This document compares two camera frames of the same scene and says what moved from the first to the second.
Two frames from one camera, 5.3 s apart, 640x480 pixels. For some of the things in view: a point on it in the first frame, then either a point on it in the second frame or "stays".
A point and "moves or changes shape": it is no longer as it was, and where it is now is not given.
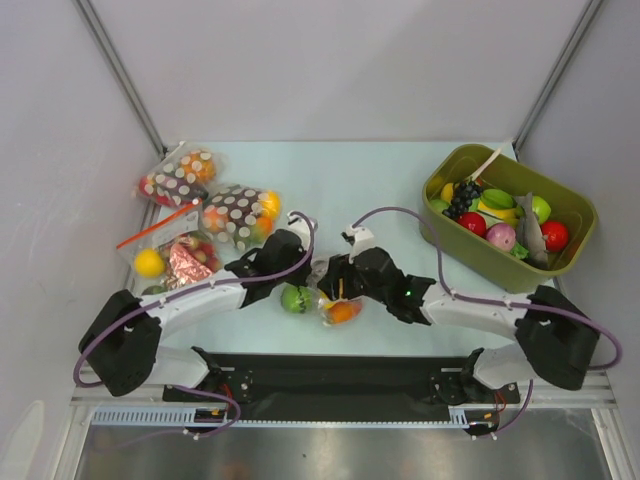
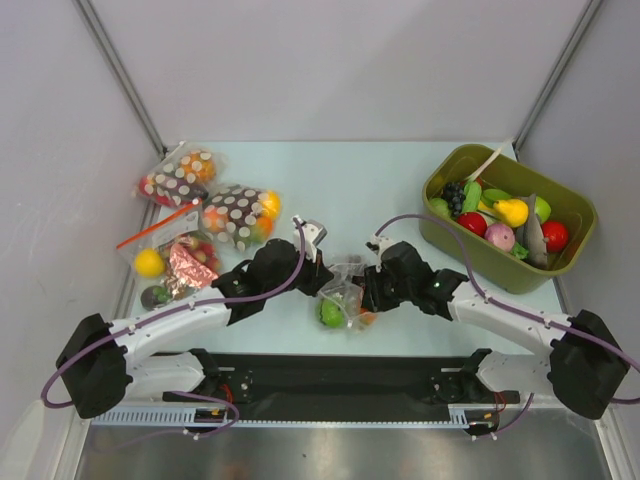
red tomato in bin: [474, 221] stays
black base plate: [336, 386] stays
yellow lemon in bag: [149, 263] stays
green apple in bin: [541, 208] stays
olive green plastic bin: [491, 269] stays
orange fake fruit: [344, 311] to [368, 318]
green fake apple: [297, 299] to [330, 314]
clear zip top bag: [332, 312] moves or changes shape
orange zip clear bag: [173, 254] stays
